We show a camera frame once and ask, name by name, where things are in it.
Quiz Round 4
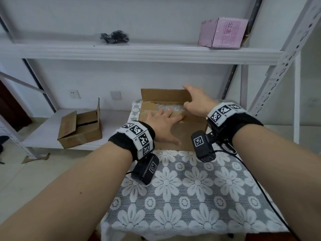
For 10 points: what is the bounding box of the dark wooden door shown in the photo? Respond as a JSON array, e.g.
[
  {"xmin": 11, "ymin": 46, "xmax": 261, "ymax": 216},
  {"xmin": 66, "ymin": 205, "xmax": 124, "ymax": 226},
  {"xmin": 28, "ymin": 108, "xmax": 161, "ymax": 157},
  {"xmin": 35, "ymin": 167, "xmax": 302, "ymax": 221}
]
[{"xmin": 0, "ymin": 80, "xmax": 33, "ymax": 132}]

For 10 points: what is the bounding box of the pink paper box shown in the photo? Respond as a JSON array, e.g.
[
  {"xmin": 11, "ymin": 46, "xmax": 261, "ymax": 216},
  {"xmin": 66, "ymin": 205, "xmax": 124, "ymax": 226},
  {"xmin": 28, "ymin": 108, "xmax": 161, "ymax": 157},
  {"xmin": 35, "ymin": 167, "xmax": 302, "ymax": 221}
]
[{"xmin": 197, "ymin": 17, "xmax": 250, "ymax": 49}]

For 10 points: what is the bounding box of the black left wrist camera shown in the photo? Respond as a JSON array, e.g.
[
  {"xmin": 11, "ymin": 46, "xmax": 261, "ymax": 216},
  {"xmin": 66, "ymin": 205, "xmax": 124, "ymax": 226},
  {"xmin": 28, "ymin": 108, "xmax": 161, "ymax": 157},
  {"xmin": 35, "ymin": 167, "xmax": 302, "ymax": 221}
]
[{"xmin": 131, "ymin": 153, "xmax": 160, "ymax": 185}]

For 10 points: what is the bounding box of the brown cardboard box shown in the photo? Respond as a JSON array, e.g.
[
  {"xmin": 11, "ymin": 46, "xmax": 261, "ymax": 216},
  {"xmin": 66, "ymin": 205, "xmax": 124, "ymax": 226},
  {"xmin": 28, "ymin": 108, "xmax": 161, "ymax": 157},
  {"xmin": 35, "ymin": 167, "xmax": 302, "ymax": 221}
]
[{"xmin": 138, "ymin": 88, "xmax": 210, "ymax": 151}]

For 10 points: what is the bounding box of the person's right hand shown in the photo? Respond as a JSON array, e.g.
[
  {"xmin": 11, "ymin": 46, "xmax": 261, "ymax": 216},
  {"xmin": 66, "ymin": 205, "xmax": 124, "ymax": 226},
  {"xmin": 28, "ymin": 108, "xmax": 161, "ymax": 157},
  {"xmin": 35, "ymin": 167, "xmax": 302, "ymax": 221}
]
[{"xmin": 182, "ymin": 84, "xmax": 219, "ymax": 117}]

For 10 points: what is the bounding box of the person's left forearm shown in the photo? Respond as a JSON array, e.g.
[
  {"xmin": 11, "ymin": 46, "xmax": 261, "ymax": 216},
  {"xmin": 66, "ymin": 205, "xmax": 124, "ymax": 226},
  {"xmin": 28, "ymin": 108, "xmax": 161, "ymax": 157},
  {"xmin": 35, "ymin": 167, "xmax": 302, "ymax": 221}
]
[{"xmin": 0, "ymin": 142, "xmax": 133, "ymax": 241}]

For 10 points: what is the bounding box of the small worn cardboard carton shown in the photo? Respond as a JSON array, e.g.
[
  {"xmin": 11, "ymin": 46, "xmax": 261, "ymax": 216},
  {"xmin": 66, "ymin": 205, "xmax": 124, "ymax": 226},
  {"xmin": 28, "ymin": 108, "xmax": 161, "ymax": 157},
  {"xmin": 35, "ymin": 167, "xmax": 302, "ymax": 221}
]
[{"xmin": 57, "ymin": 97, "xmax": 103, "ymax": 150}]

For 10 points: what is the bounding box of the large bubble wrap sheet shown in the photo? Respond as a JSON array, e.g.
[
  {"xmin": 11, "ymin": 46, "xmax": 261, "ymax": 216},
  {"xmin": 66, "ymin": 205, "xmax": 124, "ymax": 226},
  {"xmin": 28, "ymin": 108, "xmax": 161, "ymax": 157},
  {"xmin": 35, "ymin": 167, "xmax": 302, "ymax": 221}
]
[{"xmin": 156, "ymin": 103, "xmax": 187, "ymax": 114}]

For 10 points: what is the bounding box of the black cable bundle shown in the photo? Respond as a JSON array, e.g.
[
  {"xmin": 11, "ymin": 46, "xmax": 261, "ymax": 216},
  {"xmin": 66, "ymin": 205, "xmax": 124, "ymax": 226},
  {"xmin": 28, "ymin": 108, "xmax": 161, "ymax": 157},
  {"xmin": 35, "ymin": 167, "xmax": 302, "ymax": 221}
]
[{"xmin": 100, "ymin": 30, "xmax": 130, "ymax": 45}]

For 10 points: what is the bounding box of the black right wrist strap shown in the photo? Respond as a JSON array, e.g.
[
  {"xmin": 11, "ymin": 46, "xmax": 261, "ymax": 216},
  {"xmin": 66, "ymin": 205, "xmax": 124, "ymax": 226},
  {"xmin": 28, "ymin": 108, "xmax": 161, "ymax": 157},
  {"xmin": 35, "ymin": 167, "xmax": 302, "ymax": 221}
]
[{"xmin": 207, "ymin": 102, "xmax": 264, "ymax": 146}]

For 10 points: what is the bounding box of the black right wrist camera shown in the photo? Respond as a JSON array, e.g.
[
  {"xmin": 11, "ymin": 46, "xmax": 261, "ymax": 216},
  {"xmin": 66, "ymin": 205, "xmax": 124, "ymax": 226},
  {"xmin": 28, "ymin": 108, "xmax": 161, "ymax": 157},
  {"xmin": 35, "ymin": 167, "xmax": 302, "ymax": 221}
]
[{"xmin": 191, "ymin": 131, "xmax": 216, "ymax": 163}]

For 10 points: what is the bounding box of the person's left hand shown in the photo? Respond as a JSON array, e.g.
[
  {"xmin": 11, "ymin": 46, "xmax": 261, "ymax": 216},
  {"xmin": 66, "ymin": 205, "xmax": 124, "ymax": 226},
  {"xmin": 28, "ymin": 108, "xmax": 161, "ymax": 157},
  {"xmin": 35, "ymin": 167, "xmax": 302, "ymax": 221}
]
[{"xmin": 146, "ymin": 108, "xmax": 185, "ymax": 146}]

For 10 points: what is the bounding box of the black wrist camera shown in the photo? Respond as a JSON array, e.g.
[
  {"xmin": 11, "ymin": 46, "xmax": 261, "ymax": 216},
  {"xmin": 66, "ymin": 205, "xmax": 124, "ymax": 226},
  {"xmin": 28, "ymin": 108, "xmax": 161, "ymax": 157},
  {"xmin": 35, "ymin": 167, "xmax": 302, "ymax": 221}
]
[
  {"xmin": 191, "ymin": 131, "xmax": 216, "ymax": 163},
  {"xmin": 131, "ymin": 153, "xmax": 160, "ymax": 185}
]

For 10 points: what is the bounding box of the black right camera cable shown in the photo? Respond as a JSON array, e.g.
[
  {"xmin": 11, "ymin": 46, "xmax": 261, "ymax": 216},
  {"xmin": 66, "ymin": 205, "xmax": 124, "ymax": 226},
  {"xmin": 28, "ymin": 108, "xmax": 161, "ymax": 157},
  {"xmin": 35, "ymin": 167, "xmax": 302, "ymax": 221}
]
[{"xmin": 214, "ymin": 149, "xmax": 301, "ymax": 241}]

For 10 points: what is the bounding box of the person's right forearm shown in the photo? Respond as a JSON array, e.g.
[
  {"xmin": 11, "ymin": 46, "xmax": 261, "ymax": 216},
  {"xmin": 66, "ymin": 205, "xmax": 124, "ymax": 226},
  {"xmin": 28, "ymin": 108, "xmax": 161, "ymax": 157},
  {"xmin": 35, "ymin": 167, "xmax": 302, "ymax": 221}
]
[{"xmin": 232, "ymin": 124, "xmax": 321, "ymax": 241}]

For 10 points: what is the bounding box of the black bag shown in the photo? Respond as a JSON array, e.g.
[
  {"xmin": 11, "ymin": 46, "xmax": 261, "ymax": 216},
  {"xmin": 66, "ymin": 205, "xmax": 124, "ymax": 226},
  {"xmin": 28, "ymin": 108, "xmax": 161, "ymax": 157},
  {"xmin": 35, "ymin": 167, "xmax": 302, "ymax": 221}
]
[{"xmin": 0, "ymin": 135, "xmax": 10, "ymax": 165}]

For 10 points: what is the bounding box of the black wrist strap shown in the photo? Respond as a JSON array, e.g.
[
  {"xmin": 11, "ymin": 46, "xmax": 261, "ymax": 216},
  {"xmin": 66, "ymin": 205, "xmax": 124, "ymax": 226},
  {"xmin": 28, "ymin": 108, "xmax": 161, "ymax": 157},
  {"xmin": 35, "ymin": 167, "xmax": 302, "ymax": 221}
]
[
  {"xmin": 207, "ymin": 102, "xmax": 264, "ymax": 146},
  {"xmin": 108, "ymin": 120, "xmax": 156, "ymax": 161}
]

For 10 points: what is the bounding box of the black left wrist strap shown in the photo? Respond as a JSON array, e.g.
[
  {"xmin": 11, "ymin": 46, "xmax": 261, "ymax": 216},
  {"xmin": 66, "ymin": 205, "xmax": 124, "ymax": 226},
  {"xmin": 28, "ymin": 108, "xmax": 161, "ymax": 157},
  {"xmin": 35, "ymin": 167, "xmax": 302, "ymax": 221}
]
[{"xmin": 108, "ymin": 120, "xmax": 156, "ymax": 161}]

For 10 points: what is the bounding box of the white floral lace tablecloth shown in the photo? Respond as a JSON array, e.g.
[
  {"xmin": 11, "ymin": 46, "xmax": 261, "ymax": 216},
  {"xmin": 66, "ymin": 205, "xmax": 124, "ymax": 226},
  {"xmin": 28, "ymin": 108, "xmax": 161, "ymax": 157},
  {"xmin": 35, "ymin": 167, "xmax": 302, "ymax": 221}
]
[{"xmin": 100, "ymin": 99, "xmax": 289, "ymax": 241}]

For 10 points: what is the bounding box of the white metal shelving rack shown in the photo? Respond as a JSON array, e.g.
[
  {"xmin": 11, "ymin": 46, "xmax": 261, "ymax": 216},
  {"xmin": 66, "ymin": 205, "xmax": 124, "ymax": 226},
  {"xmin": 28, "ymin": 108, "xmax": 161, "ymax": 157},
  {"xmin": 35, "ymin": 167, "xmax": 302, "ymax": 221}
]
[
  {"xmin": 292, "ymin": 51, "xmax": 321, "ymax": 146},
  {"xmin": 0, "ymin": 0, "xmax": 321, "ymax": 158}
]

